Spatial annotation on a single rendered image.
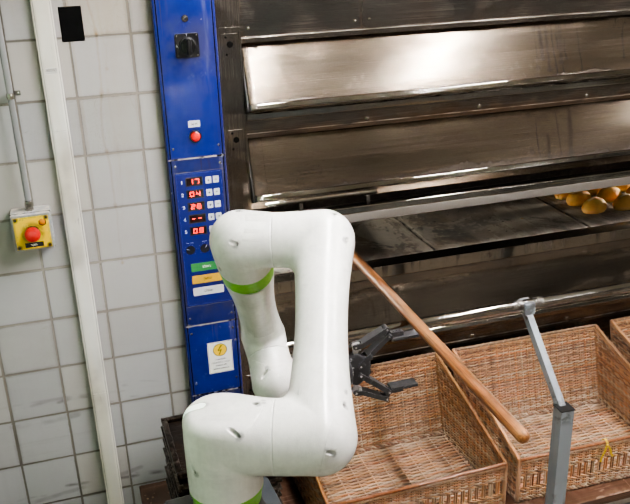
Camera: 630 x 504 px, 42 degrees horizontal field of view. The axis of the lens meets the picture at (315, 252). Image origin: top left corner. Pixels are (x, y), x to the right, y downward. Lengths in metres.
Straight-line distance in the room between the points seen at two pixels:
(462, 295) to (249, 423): 1.50
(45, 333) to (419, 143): 1.22
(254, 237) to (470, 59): 1.15
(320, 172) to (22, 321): 0.94
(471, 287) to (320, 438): 1.49
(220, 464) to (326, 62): 1.31
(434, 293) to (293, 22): 0.99
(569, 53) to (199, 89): 1.14
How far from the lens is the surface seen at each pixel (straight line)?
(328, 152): 2.42
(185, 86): 2.24
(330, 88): 2.36
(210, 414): 1.39
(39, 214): 2.26
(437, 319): 2.29
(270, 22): 2.31
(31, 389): 2.55
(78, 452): 2.67
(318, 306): 1.49
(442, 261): 2.67
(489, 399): 1.88
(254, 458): 1.39
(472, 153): 2.59
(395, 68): 2.43
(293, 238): 1.58
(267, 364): 1.93
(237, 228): 1.59
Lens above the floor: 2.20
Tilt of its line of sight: 22 degrees down
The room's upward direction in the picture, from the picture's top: 2 degrees counter-clockwise
